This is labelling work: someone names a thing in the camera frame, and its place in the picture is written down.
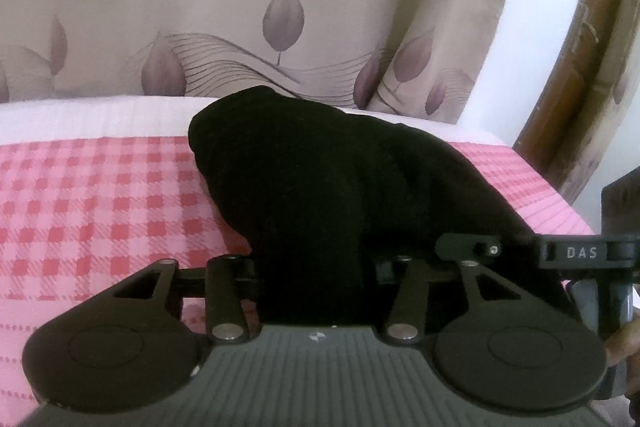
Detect black printed t-shirt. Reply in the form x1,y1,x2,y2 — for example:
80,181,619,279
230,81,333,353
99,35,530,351
188,84,576,327

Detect pink white checked bedsheet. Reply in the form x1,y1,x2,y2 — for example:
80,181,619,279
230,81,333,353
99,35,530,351
0,93,597,423

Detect person's right hand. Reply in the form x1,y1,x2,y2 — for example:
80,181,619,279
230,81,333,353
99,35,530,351
605,319,640,367

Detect brown wooden door frame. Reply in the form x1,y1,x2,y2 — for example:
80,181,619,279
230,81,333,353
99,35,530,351
515,0,639,202

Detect beige leaf print curtain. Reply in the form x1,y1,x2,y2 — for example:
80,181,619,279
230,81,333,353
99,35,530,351
1,0,506,124

